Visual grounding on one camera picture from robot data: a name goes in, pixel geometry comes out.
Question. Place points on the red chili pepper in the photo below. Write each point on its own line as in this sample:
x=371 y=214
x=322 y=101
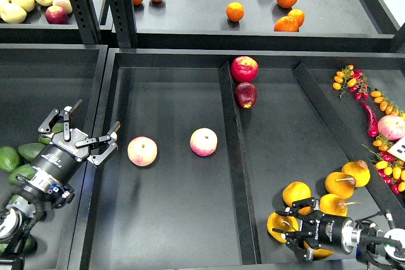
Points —
x=372 y=130

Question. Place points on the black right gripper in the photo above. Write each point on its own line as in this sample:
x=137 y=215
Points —
x=320 y=230

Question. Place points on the pink apple right tray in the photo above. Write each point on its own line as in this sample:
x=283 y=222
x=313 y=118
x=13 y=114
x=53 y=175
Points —
x=391 y=126

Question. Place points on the green avocado pile top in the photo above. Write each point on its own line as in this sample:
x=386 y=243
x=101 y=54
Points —
x=58 y=127

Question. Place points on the cherry tomato bunch lower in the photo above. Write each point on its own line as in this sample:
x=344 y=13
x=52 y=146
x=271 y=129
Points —
x=389 y=167

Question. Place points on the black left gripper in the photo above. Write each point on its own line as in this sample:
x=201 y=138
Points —
x=63 y=155

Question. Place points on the red apple on shelf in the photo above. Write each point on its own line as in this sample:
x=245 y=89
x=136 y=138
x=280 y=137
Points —
x=56 y=15

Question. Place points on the yellow pear bottom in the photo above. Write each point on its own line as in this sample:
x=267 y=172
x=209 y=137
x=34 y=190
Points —
x=318 y=253

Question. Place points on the black perforated post left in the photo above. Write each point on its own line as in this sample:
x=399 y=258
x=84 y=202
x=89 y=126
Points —
x=86 y=19

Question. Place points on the green avocado pile middle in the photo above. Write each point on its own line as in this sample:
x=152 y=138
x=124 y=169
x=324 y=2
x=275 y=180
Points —
x=30 y=151

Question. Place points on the black upper left tray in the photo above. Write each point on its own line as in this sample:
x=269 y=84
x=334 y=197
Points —
x=35 y=29

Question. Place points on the pink apple left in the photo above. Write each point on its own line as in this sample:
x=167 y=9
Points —
x=142 y=151

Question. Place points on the pale apple middle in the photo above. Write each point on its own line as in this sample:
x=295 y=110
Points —
x=27 y=5

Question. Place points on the cherry tomato bunch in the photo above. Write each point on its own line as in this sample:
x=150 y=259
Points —
x=351 y=80
x=389 y=167

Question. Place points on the green avocado pile lower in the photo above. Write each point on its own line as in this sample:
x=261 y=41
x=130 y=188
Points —
x=20 y=173

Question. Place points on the green avocado pile left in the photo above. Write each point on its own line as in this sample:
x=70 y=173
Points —
x=10 y=159

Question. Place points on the cherry tomato bunch upper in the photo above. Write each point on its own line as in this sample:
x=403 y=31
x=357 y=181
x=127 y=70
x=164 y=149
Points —
x=351 y=80

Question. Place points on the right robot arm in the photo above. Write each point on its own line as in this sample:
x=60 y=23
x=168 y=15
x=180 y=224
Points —
x=372 y=246

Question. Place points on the pink apple centre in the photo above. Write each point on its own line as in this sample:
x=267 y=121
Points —
x=203 y=142

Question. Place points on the black perforated shelf post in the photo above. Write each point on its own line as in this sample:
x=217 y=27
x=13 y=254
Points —
x=122 y=12

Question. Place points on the peach coloured fruit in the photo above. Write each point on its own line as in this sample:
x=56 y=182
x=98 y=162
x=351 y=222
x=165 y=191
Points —
x=65 y=4

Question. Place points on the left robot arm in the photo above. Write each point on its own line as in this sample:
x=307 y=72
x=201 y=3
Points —
x=24 y=207

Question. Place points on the green avocado pile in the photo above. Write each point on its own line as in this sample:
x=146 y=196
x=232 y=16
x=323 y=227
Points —
x=10 y=159
x=30 y=151
x=58 y=127
x=20 y=173

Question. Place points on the dark red apple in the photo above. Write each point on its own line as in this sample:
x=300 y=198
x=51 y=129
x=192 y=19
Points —
x=246 y=95

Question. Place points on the pink apple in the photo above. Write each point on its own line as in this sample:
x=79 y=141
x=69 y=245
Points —
x=142 y=151
x=203 y=142

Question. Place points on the white label card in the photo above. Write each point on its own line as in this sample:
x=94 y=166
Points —
x=397 y=149

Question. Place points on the black centre divided tray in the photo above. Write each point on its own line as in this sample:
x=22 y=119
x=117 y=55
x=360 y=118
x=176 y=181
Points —
x=186 y=211

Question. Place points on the dark avocado bottom left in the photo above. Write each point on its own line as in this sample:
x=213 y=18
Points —
x=28 y=247

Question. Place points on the yellow pear with stem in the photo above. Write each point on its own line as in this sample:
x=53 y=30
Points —
x=340 y=184

